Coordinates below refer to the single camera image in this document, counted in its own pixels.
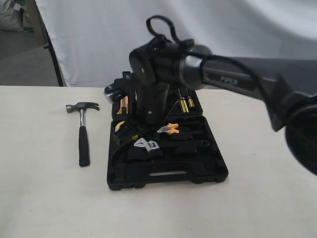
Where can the white sack in background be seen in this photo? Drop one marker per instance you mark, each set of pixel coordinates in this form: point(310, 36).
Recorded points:
point(10, 16)

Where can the black plastic tool case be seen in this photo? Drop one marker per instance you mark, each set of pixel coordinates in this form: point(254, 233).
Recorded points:
point(135, 167)

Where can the long yellow black screwdriver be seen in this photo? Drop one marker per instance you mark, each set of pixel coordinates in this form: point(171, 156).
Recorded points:
point(183, 103)

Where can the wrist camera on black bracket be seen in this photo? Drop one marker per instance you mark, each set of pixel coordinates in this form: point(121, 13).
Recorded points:
point(121, 87)

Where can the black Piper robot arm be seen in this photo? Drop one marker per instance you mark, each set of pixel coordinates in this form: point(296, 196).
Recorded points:
point(287, 87)

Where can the black backdrop stand pole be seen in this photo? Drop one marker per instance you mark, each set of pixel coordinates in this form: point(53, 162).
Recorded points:
point(49, 46)

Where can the yellow tape measure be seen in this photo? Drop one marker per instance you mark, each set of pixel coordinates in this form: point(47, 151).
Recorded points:
point(122, 128)

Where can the orange handled pliers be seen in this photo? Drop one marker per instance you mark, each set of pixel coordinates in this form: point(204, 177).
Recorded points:
point(169, 129)

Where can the adjustable wrench black handle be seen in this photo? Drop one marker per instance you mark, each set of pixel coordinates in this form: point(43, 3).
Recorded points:
point(155, 145)

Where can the short yellow black screwdriver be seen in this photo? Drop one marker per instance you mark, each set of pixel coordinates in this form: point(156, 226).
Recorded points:
point(190, 99)

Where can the orange utility knife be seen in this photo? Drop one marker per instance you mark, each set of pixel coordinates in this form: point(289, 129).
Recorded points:
point(124, 106)

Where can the white backdrop cloth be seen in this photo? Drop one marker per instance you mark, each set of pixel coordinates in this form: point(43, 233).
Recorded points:
point(92, 39)

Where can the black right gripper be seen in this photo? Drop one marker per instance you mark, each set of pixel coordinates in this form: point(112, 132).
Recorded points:
point(125, 142)

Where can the claw hammer black grip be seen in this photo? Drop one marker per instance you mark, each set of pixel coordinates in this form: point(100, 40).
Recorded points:
point(83, 144)

